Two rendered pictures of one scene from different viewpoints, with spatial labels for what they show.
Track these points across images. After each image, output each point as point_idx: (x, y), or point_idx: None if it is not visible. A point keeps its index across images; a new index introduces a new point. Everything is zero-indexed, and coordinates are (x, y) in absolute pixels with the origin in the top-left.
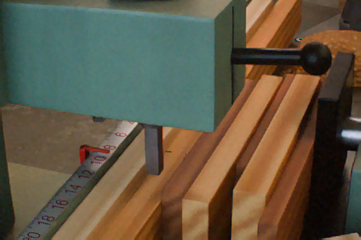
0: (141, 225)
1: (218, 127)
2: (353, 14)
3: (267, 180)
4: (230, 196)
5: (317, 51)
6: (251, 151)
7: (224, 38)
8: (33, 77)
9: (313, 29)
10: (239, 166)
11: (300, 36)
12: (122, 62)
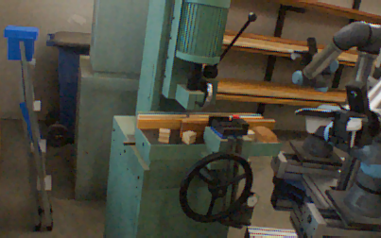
0: (177, 120)
1: None
2: (305, 139)
3: (190, 119)
4: None
5: (199, 103)
6: None
7: (192, 97)
8: (177, 95)
9: (302, 142)
10: None
11: (294, 141)
12: (182, 96)
